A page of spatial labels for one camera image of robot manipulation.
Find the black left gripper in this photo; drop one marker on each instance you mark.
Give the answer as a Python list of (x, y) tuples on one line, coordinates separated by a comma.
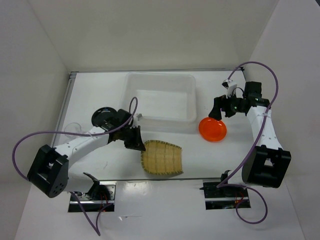
[(136, 144)]

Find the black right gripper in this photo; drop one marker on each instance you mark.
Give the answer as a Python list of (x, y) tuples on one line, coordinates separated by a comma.
[(221, 102)]

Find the orange plastic plate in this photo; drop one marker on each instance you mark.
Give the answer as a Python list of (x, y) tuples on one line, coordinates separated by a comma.
[(212, 130)]

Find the woven bamboo tray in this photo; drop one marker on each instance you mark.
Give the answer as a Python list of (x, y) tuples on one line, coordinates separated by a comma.
[(161, 158)]

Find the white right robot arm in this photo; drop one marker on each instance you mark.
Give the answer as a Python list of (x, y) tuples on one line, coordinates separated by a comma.
[(267, 162)]

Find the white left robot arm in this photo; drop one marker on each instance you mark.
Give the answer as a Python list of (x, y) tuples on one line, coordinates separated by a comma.
[(49, 171)]

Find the translucent white plastic bin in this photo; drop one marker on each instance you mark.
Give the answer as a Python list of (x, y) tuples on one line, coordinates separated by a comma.
[(167, 102)]

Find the black round plate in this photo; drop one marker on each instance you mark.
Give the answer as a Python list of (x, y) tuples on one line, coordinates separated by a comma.
[(102, 115)]

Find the clear plastic cup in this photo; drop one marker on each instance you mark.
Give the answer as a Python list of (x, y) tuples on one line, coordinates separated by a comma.
[(72, 127)]

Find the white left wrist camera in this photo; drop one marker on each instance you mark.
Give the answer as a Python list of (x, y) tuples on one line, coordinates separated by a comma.
[(138, 116)]

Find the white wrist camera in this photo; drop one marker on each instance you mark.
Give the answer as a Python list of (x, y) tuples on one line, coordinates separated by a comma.
[(230, 86), (138, 116)]

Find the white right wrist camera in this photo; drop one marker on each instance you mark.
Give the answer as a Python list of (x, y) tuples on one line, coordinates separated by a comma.
[(230, 86)]

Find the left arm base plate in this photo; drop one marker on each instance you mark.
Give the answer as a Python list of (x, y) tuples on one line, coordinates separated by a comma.
[(103, 200)]

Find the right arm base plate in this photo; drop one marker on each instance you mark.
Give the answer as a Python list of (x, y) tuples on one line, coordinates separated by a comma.
[(224, 198)]

